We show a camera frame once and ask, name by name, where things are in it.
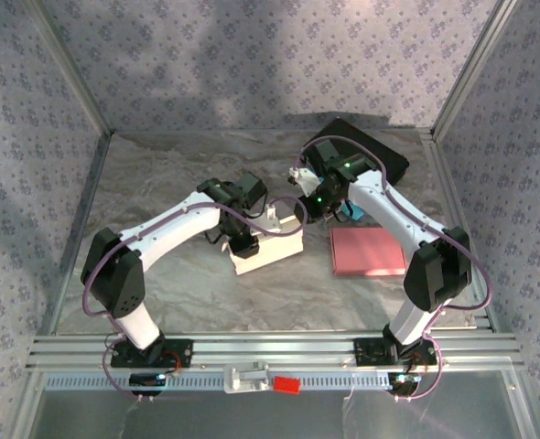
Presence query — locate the slotted grey cable duct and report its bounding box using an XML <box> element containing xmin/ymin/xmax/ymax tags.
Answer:
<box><xmin>44</xmin><ymin>370</ymin><xmax>404</xmax><ymax>392</ymax></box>

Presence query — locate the aluminium frame post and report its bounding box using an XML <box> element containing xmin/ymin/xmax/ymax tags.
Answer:
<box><xmin>25</xmin><ymin>0</ymin><xmax>115</xmax><ymax>136</ymax></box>
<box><xmin>432</xmin><ymin>0</ymin><xmax>523</xmax><ymax>138</ymax></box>

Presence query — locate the red plastic block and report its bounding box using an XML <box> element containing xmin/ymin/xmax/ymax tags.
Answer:
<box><xmin>273</xmin><ymin>375</ymin><xmax>302</xmax><ymax>394</ymax></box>

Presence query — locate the grey metal sheet panel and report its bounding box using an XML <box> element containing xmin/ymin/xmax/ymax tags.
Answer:
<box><xmin>17</xmin><ymin>370</ymin><xmax>535</xmax><ymax>439</ymax></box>

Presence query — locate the white plastic bracket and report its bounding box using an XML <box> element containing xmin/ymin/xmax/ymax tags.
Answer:
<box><xmin>222</xmin><ymin>360</ymin><xmax>271</xmax><ymax>394</ymax></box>

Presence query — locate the black hard case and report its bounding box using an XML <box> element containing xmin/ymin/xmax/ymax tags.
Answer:
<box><xmin>302</xmin><ymin>117</ymin><xmax>411</xmax><ymax>187</ymax></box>

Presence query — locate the wide aluminium frame rail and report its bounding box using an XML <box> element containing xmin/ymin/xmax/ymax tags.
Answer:
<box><xmin>25</xmin><ymin>332</ymin><xmax>525</xmax><ymax>371</ymax></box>

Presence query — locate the teal pen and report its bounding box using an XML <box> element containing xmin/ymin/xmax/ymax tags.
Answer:
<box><xmin>341</xmin><ymin>202</ymin><xmax>365</xmax><ymax>224</ymax></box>

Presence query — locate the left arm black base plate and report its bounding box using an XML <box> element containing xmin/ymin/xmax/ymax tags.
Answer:
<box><xmin>110</xmin><ymin>337</ymin><xmax>194</xmax><ymax>369</ymax></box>

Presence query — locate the plain white paper box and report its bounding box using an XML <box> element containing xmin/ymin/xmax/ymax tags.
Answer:
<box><xmin>221</xmin><ymin>214</ymin><xmax>306</xmax><ymax>276</ymax></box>

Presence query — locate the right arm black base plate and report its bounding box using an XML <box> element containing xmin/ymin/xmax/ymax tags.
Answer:
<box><xmin>354</xmin><ymin>337</ymin><xmax>438</xmax><ymax>367</ymax></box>

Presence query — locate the aluminium table edge rail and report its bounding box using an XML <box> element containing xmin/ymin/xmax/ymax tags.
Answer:
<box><xmin>38</xmin><ymin>131</ymin><xmax>113</xmax><ymax>337</ymax></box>
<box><xmin>418</xmin><ymin>130</ymin><xmax>498</xmax><ymax>333</ymax></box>

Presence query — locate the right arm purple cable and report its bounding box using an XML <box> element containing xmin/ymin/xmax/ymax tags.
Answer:
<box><xmin>299</xmin><ymin>134</ymin><xmax>493</xmax><ymax>404</ymax></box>

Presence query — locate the pink and white paper box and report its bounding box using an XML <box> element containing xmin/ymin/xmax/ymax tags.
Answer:
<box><xmin>329</xmin><ymin>227</ymin><xmax>408</xmax><ymax>278</ymax></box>

